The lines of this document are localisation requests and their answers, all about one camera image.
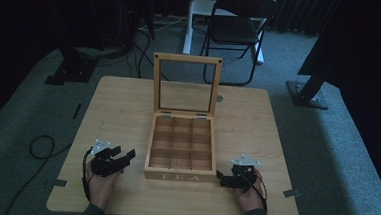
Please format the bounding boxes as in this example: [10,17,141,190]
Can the dark curtain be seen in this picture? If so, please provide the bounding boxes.
[289,0,381,207]

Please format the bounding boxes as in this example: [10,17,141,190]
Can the bundle of black floor cables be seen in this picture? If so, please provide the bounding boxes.
[123,13,174,82]

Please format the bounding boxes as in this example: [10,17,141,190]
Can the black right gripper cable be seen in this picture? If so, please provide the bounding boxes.
[242,174,270,214]

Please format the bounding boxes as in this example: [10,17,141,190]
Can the grey tape strip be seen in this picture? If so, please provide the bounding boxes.
[43,177,69,189]
[281,187,303,199]

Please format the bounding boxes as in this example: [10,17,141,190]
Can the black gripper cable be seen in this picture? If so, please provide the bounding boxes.
[242,174,270,214]
[79,148,96,204]

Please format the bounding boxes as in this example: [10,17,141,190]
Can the black stand with base plate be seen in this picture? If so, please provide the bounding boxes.
[284,22,345,112]
[44,42,100,89]

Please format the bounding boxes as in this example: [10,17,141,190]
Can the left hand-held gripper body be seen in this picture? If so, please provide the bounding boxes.
[88,137,133,180]

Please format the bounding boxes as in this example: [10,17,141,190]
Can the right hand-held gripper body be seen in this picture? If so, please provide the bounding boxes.
[223,152,261,194]

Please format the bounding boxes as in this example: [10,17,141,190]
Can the black folding chair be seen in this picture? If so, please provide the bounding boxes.
[198,0,280,90]

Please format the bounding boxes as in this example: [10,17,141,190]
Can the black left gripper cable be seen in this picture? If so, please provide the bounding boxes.
[79,148,96,204]

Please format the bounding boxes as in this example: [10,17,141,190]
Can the person's left hand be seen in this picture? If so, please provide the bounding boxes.
[82,159,125,213]

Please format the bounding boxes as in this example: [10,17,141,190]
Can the white floor cable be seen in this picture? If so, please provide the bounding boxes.
[138,11,189,35]

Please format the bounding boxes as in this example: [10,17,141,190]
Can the black looped floor cable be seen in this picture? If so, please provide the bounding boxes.
[4,132,74,215]

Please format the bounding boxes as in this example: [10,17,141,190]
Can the person's right hand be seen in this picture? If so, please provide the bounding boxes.
[231,165,270,215]

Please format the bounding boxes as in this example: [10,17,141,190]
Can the white desk frame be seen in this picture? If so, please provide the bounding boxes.
[181,0,269,66]

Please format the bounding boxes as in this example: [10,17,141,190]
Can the wooden tea box with lid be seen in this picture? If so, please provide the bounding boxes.
[142,51,225,185]

